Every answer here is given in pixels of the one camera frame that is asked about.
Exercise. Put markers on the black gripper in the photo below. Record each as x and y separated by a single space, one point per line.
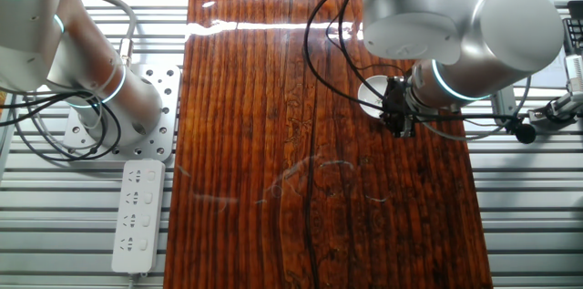
395 97

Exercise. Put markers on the small white ceramic plate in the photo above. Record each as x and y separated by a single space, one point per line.
370 95

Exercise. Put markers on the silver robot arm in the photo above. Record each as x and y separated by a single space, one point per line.
455 15

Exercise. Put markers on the wood grain board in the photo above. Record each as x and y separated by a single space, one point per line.
273 166

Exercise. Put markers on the printed paper sheet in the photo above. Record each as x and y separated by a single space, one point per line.
553 77

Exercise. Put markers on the black keyboard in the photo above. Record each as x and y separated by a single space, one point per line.
574 36

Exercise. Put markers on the white power strip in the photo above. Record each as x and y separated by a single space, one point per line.
139 216

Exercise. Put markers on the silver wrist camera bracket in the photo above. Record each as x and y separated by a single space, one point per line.
503 102

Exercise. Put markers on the metal camera mount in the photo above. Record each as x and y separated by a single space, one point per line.
562 106

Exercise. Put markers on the small silver ribbed camera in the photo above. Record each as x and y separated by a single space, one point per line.
575 70

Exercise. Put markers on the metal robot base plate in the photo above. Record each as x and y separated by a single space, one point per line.
164 111

